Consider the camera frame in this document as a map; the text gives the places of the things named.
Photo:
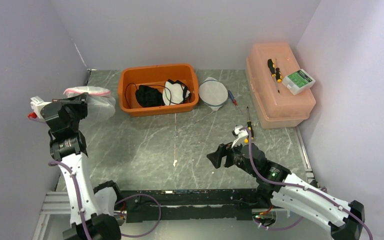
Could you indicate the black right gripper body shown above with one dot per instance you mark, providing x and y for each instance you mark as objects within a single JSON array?
[{"x": 237, "y": 160}]

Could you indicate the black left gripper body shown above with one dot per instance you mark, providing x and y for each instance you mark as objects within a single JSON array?
[{"x": 77, "y": 109}]

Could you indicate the white mesh pink-zip laundry bag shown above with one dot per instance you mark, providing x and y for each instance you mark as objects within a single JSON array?
[{"x": 100, "y": 102}]

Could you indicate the white mesh blue-zip laundry bag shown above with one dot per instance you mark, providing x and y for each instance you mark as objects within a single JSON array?
[{"x": 213, "y": 93}]

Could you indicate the black white bra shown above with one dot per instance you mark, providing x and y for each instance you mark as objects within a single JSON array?
[{"x": 170, "y": 93}]

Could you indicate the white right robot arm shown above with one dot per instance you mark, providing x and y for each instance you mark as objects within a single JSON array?
[{"x": 279, "y": 187}]

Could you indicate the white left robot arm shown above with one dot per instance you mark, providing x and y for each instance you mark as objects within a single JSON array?
[{"x": 91, "y": 209}]

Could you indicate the black yellow screwdriver on table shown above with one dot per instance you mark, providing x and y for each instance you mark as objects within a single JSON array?
[{"x": 249, "y": 125}]

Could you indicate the blue red screwdriver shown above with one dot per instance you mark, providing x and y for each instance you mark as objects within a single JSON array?
[{"x": 232, "y": 98}]

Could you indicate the translucent pink storage box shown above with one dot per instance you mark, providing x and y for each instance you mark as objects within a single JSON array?
[{"x": 276, "y": 106}]

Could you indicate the thin black yellow screwdriver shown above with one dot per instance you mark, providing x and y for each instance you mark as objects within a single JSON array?
[{"x": 278, "y": 75}]

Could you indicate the orange plastic tub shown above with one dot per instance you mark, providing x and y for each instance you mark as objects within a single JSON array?
[{"x": 155, "y": 76}]

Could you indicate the white green small box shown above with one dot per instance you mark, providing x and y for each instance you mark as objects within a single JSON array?
[{"x": 298, "y": 81}]

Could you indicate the large black yellow screwdriver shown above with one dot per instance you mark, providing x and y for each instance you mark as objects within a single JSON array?
[{"x": 271, "y": 67}]

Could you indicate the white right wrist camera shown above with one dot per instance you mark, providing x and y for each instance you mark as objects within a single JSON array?
[{"x": 240, "y": 133}]

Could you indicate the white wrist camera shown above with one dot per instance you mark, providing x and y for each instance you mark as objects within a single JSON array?
[
  {"x": 240, "y": 133},
  {"x": 37, "y": 104}
]

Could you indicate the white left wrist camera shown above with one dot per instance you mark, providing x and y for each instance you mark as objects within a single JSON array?
[{"x": 37, "y": 104}]

